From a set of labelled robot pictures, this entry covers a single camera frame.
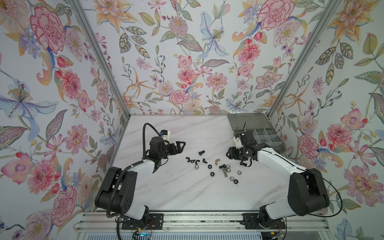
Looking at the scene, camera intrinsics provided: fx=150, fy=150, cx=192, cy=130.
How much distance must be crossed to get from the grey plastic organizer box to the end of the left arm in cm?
46

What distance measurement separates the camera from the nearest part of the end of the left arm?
0.72m

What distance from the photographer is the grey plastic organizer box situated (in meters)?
1.08
